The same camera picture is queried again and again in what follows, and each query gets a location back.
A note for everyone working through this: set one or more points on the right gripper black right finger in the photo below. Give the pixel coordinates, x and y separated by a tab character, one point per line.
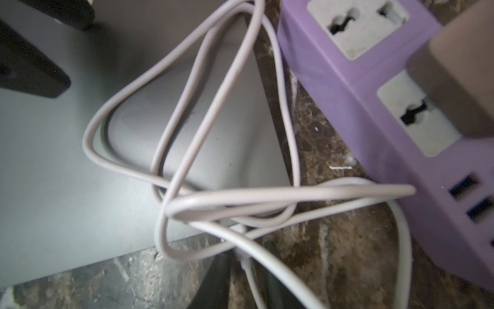
278	296

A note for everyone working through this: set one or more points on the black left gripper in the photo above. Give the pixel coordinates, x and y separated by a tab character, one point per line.
24	68

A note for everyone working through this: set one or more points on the dark grey laptop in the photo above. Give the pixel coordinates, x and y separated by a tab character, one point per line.
59	210

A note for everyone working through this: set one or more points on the beige charger plug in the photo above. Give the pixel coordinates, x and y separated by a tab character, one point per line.
455	69

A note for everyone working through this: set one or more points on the purple power strip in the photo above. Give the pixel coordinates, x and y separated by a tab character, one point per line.
374	106

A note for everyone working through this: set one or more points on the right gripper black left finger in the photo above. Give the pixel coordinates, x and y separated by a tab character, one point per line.
214	290

